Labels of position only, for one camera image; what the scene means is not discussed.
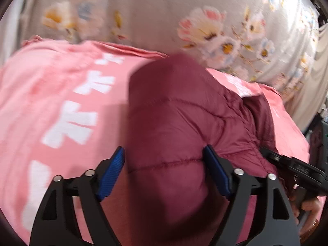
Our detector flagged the person's right hand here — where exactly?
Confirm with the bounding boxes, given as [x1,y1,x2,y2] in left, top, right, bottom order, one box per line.
[289,187,325,239]

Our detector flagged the pink blanket with white print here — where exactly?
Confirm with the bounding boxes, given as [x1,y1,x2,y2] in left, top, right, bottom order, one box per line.
[0,36,317,246]

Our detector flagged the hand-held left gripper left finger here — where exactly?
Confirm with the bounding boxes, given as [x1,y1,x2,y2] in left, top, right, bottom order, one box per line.
[29,146,126,246]

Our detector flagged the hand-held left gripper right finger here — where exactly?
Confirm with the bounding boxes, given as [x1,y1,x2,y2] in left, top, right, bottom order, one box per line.
[202,145,301,246]

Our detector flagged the grey floral quilt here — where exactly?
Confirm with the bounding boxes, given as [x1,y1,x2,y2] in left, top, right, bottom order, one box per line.
[0,0,321,100]

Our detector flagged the beige curtain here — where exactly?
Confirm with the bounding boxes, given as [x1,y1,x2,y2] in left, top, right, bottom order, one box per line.
[282,22,328,135]

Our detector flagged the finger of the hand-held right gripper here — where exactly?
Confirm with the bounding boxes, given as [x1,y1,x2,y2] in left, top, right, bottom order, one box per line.
[260,147,283,166]

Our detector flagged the dark object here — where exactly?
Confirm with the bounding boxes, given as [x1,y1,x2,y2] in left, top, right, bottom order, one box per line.
[304,106,328,177]

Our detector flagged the maroon puffer jacket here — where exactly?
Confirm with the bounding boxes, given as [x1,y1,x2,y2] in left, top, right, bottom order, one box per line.
[122,52,295,246]

